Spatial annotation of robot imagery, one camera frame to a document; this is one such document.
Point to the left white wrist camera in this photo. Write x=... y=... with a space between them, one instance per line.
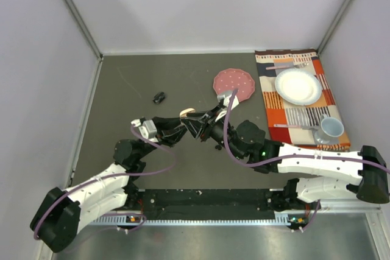
x=146 y=128

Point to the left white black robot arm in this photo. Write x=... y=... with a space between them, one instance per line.
x=63 y=213

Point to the pink handled utensil upper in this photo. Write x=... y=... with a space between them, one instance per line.
x=279 y=67

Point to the white paper plate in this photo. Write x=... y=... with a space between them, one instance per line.
x=298 y=87

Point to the pink handled utensil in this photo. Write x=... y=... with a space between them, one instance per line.
x=279 y=67
x=304 y=127

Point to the cream earbud charging case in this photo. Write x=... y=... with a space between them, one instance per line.
x=185 y=112

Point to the aluminium frame profile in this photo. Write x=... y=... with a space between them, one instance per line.
x=329 y=235

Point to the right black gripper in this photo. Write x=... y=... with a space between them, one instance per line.
x=195 y=127

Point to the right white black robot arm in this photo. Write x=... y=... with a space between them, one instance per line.
x=330 y=175

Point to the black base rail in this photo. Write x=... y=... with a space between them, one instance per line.
x=210 y=204

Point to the pink dotted plate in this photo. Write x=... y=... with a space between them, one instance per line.
x=232 y=78

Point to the light blue cup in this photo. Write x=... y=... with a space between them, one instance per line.
x=329 y=129

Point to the patterned orange cloth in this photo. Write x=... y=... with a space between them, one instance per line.
x=279 y=111

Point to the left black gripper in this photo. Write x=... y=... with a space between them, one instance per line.
x=167 y=133

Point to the black earbud charging case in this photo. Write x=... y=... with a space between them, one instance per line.
x=159 y=98

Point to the grey slotted cable duct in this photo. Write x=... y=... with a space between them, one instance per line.
x=277 y=219

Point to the pink handled utensil lower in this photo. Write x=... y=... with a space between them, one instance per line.
x=304 y=127

